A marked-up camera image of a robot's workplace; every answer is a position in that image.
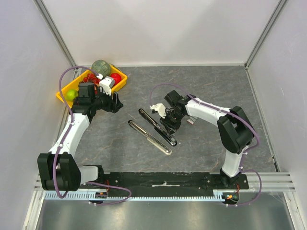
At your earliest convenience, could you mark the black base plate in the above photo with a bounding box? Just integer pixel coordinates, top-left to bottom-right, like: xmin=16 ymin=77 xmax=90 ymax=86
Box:
xmin=78 ymin=171 xmax=250 ymax=197

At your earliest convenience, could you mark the yellow plastic tray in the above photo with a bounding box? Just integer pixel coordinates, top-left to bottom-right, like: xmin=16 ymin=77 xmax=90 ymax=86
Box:
xmin=56 ymin=60 xmax=128 ymax=108

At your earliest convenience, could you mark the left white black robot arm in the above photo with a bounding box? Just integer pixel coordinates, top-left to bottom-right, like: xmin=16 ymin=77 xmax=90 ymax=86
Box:
xmin=37 ymin=82 xmax=123 ymax=193

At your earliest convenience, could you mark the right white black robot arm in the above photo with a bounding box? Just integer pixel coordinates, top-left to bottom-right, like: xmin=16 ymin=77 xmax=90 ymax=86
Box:
xmin=151 ymin=90 xmax=255 ymax=189

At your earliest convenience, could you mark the slotted cable duct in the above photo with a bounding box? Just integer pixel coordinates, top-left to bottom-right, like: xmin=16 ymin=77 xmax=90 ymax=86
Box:
xmin=44 ymin=190 xmax=238 ymax=202

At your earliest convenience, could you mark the red apple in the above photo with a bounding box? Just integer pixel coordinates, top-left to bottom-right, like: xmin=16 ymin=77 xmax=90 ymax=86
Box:
xmin=110 ymin=73 xmax=122 ymax=86

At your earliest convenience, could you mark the white black stapler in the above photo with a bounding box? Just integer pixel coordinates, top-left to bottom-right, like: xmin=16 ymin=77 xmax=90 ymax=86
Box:
xmin=128 ymin=120 xmax=172 ymax=156

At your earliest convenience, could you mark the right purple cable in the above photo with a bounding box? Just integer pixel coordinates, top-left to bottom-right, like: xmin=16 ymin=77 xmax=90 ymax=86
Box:
xmin=149 ymin=83 xmax=262 ymax=207

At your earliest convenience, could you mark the light green lime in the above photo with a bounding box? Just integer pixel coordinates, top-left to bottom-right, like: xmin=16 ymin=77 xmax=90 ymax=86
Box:
xmin=65 ymin=89 xmax=78 ymax=102

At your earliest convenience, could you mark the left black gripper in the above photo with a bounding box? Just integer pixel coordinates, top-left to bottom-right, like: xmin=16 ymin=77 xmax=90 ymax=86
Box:
xmin=91 ymin=86 xmax=123 ymax=114

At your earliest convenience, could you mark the green melon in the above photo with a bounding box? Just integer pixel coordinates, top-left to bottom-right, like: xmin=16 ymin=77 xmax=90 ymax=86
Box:
xmin=91 ymin=60 xmax=111 ymax=76

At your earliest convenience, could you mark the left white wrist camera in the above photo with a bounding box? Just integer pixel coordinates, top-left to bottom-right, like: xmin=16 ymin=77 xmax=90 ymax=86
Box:
xmin=97 ymin=74 xmax=115 ymax=95

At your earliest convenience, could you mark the red peach cluster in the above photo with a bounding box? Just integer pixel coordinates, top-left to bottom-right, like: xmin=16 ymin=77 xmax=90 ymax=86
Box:
xmin=83 ymin=73 xmax=100 ymax=84

